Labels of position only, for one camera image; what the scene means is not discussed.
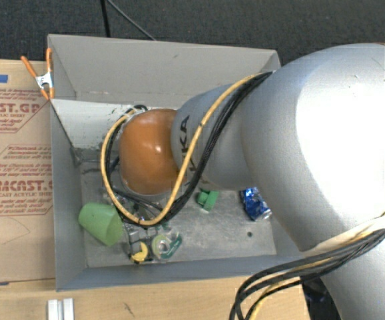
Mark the green plastic cup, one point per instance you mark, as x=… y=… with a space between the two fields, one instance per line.
x=99 y=221

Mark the yellow and black small toy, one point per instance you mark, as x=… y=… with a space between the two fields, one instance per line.
x=140 y=254

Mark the green toy block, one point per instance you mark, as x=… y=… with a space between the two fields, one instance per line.
x=208 y=200

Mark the brown cardboard board, red print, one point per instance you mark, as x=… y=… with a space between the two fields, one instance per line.
x=19 y=165

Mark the blue crumpled foil packet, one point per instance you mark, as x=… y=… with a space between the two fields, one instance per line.
x=254 y=203

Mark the grey metal bin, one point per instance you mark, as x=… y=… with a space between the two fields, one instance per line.
x=139 y=68

